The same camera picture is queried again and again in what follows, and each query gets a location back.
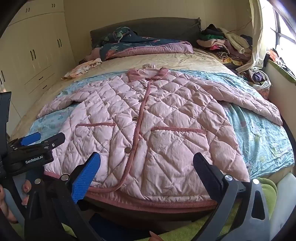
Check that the cream wardrobe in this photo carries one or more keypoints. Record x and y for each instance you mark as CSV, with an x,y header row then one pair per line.
x,y
34,46

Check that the teal floral quilt pink lining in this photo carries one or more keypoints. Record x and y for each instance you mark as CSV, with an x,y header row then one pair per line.
x,y
148,46

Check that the pink quilted jacket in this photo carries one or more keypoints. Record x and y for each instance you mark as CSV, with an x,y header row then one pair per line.
x,y
166,129

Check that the dark grey headboard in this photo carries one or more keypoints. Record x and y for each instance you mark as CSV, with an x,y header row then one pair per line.
x,y
157,29

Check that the pile of mixed clothes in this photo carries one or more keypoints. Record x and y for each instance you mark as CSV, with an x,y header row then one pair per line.
x,y
224,44

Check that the small floral garment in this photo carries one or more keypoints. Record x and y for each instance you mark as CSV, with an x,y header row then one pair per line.
x,y
81,68

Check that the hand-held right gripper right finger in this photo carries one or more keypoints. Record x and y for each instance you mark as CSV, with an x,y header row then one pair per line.
x,y
207,175

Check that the basket of clothes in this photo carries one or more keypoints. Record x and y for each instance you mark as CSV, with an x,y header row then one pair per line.
x,y
260,80

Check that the person's left hand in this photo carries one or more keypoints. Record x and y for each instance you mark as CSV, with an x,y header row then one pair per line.
x,y
8,208

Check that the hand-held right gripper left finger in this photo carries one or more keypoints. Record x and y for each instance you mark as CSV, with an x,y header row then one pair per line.
x,y
86,177

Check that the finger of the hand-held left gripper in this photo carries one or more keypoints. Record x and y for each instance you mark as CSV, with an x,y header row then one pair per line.
x,y
54,138
31,138

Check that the cream curtain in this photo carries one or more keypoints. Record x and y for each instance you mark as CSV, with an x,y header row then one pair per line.
x,y
257,34

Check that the bed with beige sheet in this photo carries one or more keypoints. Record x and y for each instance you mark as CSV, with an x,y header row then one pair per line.
x,y
185,61

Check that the blue cartoon print blanket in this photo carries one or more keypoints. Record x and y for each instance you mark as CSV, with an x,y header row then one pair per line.
x,y
254,129

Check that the windowsill clutter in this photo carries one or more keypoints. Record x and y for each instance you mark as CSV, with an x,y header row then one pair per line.
x,y
281,63

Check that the window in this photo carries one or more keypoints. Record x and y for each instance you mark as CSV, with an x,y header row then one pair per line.
x,y
285,32

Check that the small ruffled cloth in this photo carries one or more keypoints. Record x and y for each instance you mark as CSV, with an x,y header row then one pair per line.
x,y
149,66

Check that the pink pillow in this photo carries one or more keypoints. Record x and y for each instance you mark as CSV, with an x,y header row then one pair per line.
x,y
93,54

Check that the green fleece cloth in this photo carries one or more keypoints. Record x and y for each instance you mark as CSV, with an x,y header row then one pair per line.
x,y
268,192

